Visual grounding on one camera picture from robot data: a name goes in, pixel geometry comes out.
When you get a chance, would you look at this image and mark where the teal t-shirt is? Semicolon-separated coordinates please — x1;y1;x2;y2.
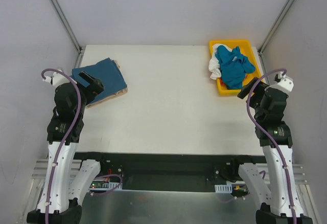
215;46;256;89

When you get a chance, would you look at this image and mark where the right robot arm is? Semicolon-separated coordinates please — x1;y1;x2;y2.
230;76;313;223

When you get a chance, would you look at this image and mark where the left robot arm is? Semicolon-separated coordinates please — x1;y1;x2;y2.
27;69;108;223

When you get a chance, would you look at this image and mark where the folded dark blue t-shirt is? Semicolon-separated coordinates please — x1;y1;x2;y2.
71;58;128;106

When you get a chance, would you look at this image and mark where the orange garment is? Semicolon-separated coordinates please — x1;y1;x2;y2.
219;74;247;86

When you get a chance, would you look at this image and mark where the yellow plastic bin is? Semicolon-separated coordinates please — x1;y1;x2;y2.
208;39;262;96

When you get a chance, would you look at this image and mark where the white t-shirt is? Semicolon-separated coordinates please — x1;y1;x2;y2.
208;43;232;80

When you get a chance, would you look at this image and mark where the left aluminium frame post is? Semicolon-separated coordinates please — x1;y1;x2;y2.
49;0;82;53

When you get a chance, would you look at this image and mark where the aluminium frame post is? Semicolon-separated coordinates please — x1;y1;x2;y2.
49;0;82;53
258;0;296;56

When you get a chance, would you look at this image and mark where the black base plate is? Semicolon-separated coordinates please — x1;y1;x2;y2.
74;152;266;192

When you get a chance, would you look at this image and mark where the left white cable duct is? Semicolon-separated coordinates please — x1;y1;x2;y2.
89;182;123;191

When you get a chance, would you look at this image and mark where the white cable duct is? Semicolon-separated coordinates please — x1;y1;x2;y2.
215;184;232;194
89;182;123;191

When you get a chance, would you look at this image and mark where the right aluminium frame post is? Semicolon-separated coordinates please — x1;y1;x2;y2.
258;0;296;56

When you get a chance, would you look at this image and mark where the right white cable duct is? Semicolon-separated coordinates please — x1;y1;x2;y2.
215;184;232;194

